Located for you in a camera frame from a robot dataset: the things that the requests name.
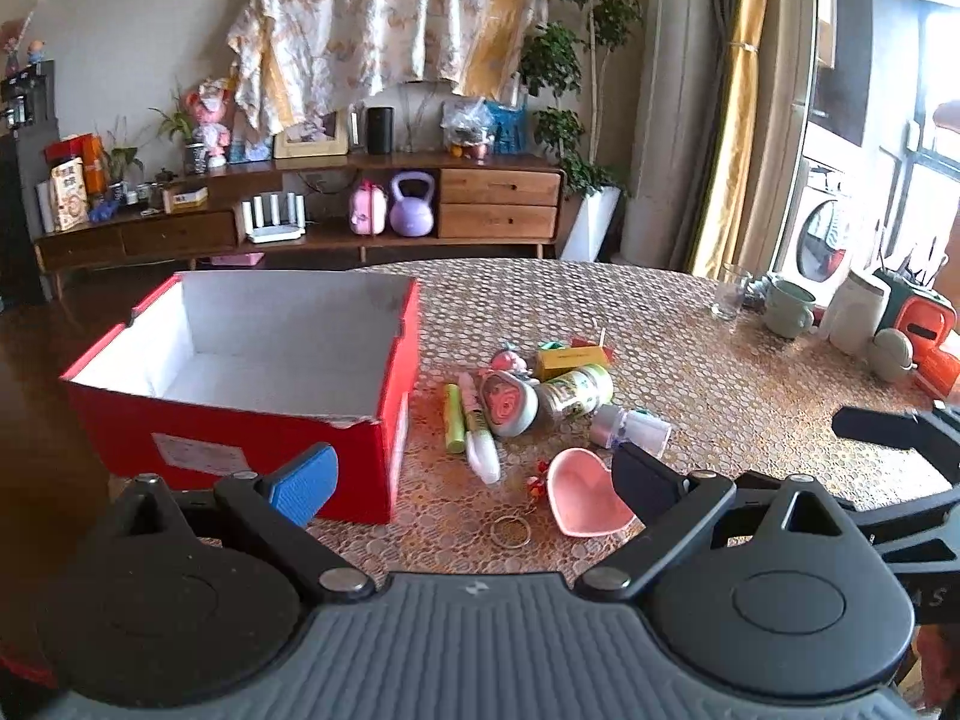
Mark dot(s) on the white router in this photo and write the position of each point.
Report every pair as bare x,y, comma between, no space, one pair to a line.
276,232

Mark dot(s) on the grey correction tape dispenser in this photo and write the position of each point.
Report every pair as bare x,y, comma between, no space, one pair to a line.
510,405

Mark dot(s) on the red binder clip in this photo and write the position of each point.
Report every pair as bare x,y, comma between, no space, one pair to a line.
596,351

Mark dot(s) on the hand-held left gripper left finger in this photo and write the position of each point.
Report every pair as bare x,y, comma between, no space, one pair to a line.
304,484

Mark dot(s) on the yellow carton box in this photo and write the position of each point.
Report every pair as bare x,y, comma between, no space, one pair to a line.
559,366

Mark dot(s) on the green highlighter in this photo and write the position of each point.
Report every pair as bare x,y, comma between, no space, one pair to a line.
454,427

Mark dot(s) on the small potted plant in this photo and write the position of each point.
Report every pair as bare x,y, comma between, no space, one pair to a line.
196,157

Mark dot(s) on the pale green mug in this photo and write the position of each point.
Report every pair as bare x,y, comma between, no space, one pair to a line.
787,311

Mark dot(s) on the red cardboard box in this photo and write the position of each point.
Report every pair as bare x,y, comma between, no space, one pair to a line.
360,465

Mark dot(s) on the yellow white small box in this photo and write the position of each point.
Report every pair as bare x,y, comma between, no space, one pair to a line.
187,199

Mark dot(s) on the large pink doll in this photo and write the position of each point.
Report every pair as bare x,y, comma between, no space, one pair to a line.
210,109

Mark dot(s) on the clear plastic bag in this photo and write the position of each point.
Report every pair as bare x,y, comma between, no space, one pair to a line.
465,124

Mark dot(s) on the green knife block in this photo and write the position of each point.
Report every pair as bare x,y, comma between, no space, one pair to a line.
896,285

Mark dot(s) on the pink small bag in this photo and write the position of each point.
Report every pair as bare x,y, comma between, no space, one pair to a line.
367,214

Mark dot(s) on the yellow curtain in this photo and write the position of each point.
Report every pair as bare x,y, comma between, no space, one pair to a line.
739,127

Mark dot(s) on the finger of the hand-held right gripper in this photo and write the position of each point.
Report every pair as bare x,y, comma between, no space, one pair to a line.
919,521
900,431

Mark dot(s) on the red charm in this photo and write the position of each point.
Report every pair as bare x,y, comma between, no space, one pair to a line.
534,487

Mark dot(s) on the black speaker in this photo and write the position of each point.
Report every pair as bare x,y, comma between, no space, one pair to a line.
380,131

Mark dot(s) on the tall green plant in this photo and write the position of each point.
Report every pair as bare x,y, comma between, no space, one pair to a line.
551,60

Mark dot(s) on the cream photo frame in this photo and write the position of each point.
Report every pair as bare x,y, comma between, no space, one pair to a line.
311,152

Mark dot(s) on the blue plastic bag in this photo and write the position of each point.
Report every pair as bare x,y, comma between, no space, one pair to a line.
508,127

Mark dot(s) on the blue toy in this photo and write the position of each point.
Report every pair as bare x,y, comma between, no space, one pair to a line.
105,214

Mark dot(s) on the printed snack bag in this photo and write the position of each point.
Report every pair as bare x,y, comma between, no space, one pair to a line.
69,199

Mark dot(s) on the green label jar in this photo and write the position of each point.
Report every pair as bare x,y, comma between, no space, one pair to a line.
577,390

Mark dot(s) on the orange box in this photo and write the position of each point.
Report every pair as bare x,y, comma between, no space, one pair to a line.
94,161

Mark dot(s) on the wooden sideboard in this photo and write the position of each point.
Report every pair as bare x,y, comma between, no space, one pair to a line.
499,202

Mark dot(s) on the floral hanging cloth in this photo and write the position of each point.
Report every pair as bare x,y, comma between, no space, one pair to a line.
375,15

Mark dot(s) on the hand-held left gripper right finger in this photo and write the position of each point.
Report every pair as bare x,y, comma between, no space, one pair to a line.
646,486

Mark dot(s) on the white jar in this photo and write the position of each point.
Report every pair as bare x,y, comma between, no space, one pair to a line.
851,315

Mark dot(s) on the white planter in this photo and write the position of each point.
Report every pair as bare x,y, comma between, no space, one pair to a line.
592,225

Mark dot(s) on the purple kettlebell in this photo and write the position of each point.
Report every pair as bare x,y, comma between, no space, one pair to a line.
411,217

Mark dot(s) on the grey-green small jar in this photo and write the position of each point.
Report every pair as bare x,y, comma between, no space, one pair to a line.
892,356

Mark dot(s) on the pink doll figurine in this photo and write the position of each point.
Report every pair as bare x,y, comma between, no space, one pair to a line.
510,360

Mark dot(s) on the pink heart-shaped dish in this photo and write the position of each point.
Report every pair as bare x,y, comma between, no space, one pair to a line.
585,491

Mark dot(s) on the black appliance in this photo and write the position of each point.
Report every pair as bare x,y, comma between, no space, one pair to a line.
22,165

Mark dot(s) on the white washing machine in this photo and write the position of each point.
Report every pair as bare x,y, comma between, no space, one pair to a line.
817,240

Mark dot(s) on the clear plastic cup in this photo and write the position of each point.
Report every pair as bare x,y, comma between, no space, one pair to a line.
634,431

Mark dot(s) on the thin leafy plant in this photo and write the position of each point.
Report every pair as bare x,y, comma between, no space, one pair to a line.
120,161

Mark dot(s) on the clear drinking glass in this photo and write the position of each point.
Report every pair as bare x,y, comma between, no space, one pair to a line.
729,300

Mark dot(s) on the orange container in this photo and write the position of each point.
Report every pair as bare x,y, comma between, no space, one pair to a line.
930,330

